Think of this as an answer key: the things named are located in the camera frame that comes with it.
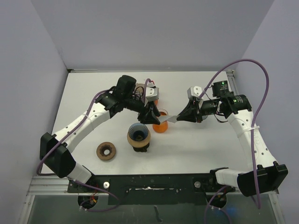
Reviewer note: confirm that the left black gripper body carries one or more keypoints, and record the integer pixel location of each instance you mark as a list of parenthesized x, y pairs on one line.
[(136, 103)]

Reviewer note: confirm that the dark green glass dripper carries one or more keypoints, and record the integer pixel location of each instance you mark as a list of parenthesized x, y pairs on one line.
[(143, 149)]

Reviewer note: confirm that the light wooden ring holder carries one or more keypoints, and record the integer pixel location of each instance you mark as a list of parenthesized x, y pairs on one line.
[(139, 144)]

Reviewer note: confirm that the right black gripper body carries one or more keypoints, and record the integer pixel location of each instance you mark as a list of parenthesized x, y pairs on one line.
[(209, 107)]

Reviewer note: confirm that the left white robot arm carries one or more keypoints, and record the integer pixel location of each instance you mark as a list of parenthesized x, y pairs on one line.
[(56, 149)]

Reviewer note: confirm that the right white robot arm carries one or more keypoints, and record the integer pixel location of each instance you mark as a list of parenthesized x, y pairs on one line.
[(263, 172)]

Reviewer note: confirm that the blue glass dripper cone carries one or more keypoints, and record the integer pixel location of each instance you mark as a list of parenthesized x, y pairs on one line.
[(138, 132)]

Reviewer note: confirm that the orange glass carafe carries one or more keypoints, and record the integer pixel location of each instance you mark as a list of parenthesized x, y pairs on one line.
[(163, 126)]

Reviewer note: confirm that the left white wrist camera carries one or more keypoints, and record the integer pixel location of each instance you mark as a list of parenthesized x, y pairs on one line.
[(151, 93)]

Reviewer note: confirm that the dark wooden ring holder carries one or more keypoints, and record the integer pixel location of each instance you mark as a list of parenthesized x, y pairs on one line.
[(106, 151)]

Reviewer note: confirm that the white paper coffee filter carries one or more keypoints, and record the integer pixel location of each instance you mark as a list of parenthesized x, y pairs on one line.
[(168, 118)]

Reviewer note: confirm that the orange coffee filter box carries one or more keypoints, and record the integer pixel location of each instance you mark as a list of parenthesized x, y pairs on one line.
[(140, 91)]

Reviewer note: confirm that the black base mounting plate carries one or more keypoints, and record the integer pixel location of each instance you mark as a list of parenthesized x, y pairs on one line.
[(165, 189)]

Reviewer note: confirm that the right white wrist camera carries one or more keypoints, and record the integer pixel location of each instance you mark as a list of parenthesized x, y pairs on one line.
[(194, 92)]

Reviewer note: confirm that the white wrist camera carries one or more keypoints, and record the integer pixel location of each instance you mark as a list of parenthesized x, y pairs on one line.
[(194, 92), (151, 93)]

